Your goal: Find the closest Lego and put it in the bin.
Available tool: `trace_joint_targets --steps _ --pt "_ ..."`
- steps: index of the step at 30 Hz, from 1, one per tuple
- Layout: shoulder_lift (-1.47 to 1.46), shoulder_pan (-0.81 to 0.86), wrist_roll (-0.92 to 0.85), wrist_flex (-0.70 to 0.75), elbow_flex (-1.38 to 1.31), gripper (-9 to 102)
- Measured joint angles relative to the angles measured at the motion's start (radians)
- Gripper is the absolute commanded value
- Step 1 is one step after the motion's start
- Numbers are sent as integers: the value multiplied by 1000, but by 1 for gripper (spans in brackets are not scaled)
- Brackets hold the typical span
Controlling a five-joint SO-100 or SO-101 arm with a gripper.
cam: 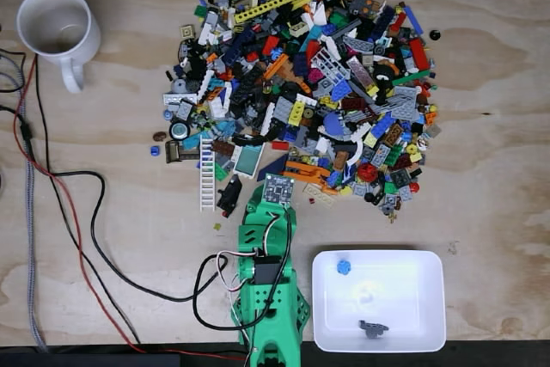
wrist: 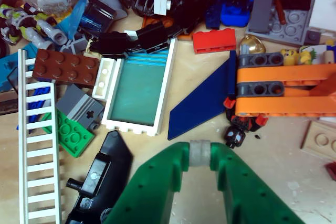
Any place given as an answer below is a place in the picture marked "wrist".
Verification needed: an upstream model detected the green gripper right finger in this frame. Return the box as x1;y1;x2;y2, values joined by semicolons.
201;140;305;224

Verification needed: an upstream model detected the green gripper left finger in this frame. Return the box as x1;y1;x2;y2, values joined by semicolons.
103;140;202;224

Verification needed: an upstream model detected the black angular Lego piece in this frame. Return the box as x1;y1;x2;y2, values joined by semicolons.
65;130;133;224

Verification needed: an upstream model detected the black Lego minifigure head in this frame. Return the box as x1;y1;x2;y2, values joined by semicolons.
224;126;246;149

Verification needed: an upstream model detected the red black Lego figure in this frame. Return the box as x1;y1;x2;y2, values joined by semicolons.
223;97;269;133

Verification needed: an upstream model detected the dark red Lego piece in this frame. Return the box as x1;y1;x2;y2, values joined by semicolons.
324;162;336;183

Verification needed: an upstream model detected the tan Lego plate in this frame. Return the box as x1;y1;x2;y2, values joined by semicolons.
300;120;336;161

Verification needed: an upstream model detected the orange Lego Technic piece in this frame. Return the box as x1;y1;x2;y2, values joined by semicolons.
235;63;336;118

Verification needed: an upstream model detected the green Lego plate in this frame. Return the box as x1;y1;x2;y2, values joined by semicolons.
43;108;96;158

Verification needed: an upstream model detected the grey grooved Lego brick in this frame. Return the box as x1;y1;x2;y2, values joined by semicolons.
55;84;106;132

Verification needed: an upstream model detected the white Lego ladder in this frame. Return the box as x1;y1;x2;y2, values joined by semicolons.
17;49;63;224

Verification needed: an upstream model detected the small white Lego brick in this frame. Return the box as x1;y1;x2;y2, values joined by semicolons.
91;58;117;102

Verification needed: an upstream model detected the yellow Lego minifigure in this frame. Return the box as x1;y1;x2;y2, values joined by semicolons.
280;47;313;67

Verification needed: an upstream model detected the gold Lego dome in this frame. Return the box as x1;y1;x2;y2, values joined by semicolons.
239;35;267;55

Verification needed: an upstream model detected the brown Lego brick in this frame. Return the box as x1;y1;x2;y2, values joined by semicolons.
32;48;100;89

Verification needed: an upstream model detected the red Lego brick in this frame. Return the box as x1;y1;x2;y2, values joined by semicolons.
192;28;237;55

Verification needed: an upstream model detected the large grey Lego baseplate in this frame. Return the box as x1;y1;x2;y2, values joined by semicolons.
245;0;336;47

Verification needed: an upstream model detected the flat orange Lego plate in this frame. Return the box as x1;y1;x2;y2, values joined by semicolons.
141;16;195;41

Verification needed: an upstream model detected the bright blue Lego piece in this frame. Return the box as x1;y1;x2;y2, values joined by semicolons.
220;4;250;27

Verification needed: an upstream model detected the dark blue Lego brick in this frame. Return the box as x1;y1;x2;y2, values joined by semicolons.
204;0;223;30

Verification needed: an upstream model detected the teal Lego piece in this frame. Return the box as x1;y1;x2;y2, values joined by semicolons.
0;42;38;91

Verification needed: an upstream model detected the long grey Lego slope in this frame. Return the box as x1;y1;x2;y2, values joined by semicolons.
247;0;278;34

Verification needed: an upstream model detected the white Lego tile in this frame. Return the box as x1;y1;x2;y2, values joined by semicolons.
309;0;336;35

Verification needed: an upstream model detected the dark blue wedge plate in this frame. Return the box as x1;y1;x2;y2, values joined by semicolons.
167;50;238;141

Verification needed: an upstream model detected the grey Technic beam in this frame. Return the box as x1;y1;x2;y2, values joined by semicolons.
236;82;286;98
237;52;285;68

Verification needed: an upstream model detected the dark blue transparent windshield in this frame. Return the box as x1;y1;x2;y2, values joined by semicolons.
78;0;117;39

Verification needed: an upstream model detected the light blue transparent piece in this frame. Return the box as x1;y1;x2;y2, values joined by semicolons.
53;0;90;40

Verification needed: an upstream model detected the green white space figure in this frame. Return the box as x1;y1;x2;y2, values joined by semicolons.
0;3;68;47

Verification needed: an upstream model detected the white Lego window frame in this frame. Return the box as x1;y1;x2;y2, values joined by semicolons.
101;37;177;137

